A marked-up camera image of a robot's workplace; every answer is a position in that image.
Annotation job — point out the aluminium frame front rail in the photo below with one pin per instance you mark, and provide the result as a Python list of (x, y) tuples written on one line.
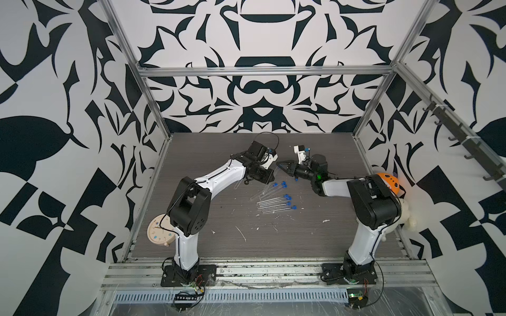
[(266, 273)]

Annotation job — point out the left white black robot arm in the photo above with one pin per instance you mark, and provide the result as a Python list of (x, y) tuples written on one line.
[(189, 208)]

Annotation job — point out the test tube front most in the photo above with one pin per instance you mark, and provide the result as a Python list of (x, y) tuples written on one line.
[(278, 210)]

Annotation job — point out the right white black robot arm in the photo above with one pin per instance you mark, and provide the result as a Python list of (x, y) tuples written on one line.
[(375, 203)]

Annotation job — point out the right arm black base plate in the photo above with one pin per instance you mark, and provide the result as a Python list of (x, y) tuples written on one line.
[(348, 273)]

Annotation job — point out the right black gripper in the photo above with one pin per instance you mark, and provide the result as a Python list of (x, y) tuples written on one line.
[(292, 169)]

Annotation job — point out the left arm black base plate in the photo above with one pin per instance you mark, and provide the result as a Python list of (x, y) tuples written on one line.
[(199, 275)]

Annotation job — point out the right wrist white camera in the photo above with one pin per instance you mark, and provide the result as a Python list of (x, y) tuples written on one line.
[(302, 153)]

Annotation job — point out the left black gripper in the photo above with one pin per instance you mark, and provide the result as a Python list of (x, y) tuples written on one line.
[(267, 178)]

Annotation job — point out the orange shark plush toy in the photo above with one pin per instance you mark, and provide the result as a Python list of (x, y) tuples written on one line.
[(392, 182)]

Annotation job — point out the beige round alarm clock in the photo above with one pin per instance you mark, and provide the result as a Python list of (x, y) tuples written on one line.
[(161, 232)]

